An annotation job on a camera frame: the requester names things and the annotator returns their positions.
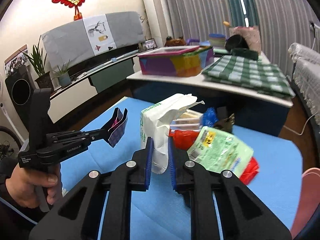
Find green snack package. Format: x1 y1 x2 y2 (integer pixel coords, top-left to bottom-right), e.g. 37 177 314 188
187 126 253 177

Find black pink small wrapper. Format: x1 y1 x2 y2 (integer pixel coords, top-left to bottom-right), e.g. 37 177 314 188
101 107 128 148

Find red plastic bag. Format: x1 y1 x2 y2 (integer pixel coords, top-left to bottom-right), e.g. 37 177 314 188
169 130 259 185

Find blue plastic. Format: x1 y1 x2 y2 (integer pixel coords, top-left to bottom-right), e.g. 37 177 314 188
202 107 219 127

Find white paper bag green print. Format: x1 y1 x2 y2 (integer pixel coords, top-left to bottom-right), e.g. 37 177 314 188
140 93 204 174

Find black elastic band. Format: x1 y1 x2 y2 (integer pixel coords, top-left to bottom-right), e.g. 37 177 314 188
213 107 235 134

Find pink plastic trash bin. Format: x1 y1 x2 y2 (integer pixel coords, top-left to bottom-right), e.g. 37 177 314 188
290 167 319 239

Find person's left hand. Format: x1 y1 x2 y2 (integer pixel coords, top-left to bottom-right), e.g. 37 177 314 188
5 164 62 209

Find TV cabinet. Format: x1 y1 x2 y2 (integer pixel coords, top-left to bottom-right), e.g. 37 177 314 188
48 50 138 123

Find potted green plant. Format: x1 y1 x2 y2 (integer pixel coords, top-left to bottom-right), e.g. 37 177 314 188
21 37 54 93

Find small potted plant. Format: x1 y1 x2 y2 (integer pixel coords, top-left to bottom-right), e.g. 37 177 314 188
53 61 71 88

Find black speaker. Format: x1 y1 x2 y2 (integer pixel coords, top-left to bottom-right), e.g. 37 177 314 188
5 65 35 131

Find white coffee table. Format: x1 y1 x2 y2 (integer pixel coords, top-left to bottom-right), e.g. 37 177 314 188
127 71 295 136

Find covered television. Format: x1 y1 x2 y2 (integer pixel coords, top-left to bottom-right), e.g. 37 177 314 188
41 11 145 67

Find green checkered cloth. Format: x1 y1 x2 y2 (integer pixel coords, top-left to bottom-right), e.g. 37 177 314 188
202 55 295 98

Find brown plush toy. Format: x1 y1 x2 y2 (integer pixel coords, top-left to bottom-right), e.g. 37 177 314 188
164 36 187 47

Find colourful storage box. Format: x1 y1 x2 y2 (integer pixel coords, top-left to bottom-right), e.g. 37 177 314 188
138 46 214 77

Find black hat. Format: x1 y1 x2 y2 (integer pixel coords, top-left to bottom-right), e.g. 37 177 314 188
225 34 249 51

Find stacked coloured bowls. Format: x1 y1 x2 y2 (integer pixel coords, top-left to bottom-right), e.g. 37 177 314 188
209 34 226 48

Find white air conditioner tower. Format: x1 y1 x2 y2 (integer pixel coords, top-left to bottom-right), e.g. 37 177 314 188
143 0 173 47

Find grey quilted sofa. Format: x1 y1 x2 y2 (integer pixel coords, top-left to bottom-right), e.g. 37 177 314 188
288 43 319 125

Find pink lace basket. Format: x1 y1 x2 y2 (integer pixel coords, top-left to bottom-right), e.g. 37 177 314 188
229 25 262 55

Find grey curtain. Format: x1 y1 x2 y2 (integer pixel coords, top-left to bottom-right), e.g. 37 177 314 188
166 0 319 75

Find teal curtain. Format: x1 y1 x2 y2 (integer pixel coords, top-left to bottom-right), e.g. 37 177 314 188
228 0 259 27

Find white power cable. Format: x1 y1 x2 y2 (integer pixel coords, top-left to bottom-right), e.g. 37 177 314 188
282 112 317 136

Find small photo frame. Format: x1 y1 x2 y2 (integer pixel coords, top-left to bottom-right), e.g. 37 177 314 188
142 38 158 51

